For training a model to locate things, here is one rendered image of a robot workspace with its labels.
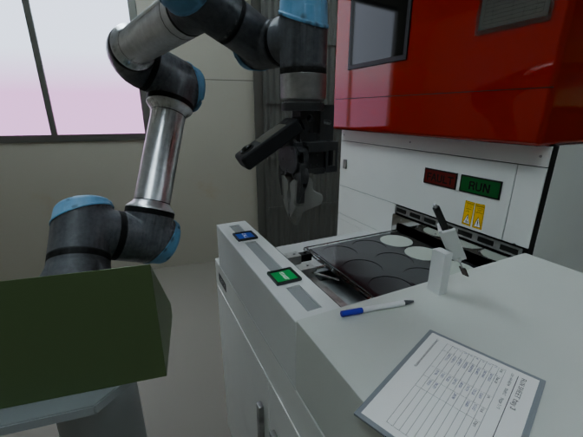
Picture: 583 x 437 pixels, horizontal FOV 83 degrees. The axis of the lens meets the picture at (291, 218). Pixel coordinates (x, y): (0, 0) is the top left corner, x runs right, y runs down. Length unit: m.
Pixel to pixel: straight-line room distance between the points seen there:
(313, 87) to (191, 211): 2.44
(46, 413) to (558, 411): 0.74
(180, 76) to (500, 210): 0.88
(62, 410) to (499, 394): 0.66
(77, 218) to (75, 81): 2.13
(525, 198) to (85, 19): 2.70
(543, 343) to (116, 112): 2.69
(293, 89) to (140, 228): 0.48
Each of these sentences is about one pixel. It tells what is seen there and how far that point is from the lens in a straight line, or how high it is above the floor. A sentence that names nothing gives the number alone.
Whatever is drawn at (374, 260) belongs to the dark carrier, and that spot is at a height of 0.90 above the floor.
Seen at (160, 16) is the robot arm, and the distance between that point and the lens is 0.66.
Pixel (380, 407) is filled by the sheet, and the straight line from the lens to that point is 0.45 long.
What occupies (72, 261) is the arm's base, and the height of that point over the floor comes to 1.02.
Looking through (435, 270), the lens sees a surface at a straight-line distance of 0.67.
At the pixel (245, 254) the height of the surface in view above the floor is 0.96.
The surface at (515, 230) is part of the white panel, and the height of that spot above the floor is 1.01.
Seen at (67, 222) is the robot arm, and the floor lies 1.08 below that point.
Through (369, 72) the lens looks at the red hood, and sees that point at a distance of 1.28.
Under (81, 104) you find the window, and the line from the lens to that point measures 2.86.
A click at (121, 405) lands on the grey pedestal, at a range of 0.87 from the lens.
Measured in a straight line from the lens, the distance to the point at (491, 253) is 1.02.
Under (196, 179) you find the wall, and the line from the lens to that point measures 2.84.
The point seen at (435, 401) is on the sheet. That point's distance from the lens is 0.47.
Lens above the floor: 1.29
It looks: 18 degrees down
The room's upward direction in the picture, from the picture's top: straight up
